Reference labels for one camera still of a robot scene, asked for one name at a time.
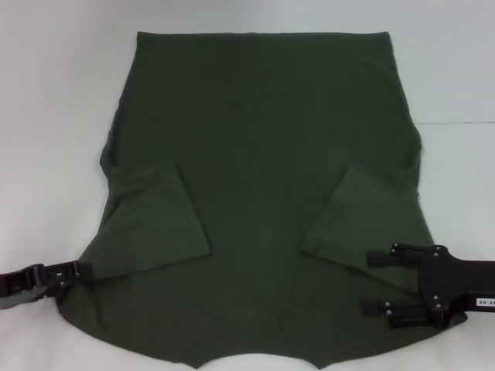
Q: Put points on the dark green t-shirt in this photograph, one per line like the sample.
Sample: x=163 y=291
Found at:
x=251 y=154

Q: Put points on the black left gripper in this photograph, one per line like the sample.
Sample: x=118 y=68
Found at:
x=17 y=282

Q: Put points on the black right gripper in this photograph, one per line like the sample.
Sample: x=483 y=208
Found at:
x=460 y=284

